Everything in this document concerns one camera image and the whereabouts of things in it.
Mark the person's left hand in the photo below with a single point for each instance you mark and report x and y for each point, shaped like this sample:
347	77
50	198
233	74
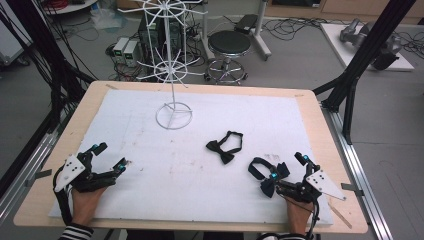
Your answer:
85	206

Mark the black round stool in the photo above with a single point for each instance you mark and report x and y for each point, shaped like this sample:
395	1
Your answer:
229	42

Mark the white floor board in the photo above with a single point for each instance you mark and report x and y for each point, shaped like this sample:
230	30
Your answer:
336	43

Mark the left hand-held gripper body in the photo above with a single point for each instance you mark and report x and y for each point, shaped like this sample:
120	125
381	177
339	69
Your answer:
85	178

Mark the round white table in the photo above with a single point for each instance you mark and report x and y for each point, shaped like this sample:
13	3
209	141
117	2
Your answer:
76	6

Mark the black box on floor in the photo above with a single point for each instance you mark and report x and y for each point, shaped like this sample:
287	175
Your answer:
246	23

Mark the grey metal clamp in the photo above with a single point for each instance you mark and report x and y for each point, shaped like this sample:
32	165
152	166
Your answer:
38	176
352	189

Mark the aluminium rail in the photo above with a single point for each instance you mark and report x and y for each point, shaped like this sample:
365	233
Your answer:
30	163
360	173

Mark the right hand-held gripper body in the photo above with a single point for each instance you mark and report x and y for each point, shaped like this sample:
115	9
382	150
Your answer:
301	190

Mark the black bow tie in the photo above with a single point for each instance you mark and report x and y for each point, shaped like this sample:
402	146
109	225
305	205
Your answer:
226	156
267	188

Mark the person's black trousers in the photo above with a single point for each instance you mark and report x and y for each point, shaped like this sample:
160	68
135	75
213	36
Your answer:
183	236

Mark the grey robot part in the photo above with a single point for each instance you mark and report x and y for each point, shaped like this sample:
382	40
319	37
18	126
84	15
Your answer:
353	33

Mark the person's right hand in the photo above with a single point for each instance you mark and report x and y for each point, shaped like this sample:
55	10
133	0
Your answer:
299	216

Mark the grey power supply unit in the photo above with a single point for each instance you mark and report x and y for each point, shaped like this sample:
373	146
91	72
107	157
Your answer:
131	53
119	50

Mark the black computer tower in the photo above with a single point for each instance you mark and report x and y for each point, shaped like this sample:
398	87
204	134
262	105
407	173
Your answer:
146	40

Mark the thin wooden stick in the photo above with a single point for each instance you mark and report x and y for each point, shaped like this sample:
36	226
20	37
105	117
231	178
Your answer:
340	216

